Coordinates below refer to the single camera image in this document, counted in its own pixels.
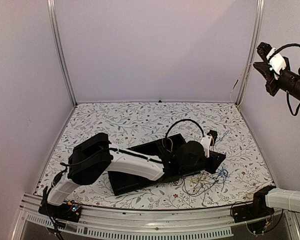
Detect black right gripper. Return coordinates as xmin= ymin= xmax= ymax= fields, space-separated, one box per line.
xmin=254 ymin=57 xmax=300 ymax=105

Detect black cables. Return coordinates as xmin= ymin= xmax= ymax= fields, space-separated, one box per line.
xmin=174 ymin=172 xmax=228 ymax=208

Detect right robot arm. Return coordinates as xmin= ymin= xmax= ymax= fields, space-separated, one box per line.
xmin=248 ymin=62 xmax=300 ymax=218

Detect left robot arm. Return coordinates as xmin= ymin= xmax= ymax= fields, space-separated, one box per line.
xmin=43 ymin=133 xmax=226 ymax=217

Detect floral table mat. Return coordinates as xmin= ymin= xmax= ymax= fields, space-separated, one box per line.
xmin=34 ymin=102 xmax=274 ymax=210

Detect black three-compartment tray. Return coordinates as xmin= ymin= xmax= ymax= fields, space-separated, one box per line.
xmin=106 ymin=134 xmax=190 ymax=196

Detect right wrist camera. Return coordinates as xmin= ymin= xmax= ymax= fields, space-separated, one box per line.
xmin=256 ymin=42 xmax=288 ymax=78

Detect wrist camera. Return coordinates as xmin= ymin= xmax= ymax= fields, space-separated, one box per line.
xmin=200 ymin=130 xmax=218 ymax=158
xmin=256 ymin=42 xmax=288 ymax=78

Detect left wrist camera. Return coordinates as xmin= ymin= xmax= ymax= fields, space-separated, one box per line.
xmin=200 ymin=130 xmax=218 ymax=158

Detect right aluminium frame post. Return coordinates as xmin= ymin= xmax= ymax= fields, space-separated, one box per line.
xmin=235 ymin=0 xmax=265 ymax=108

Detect left arm black hose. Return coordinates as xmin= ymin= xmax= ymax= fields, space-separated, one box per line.
xmin=164 ymin=119 xmax=206 ymax=141

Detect aluminium front rail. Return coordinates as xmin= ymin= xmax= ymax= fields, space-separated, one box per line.
xmin=11 ymin=194 xmax=300 ymax=240

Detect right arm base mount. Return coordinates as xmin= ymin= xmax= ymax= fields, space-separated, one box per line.
xmin=230 ymin=201 xmax=275 ymax=236

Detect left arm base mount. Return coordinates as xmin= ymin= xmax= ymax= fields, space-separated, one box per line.
xmin=38 ymin=200 xmax=82 ymax=223

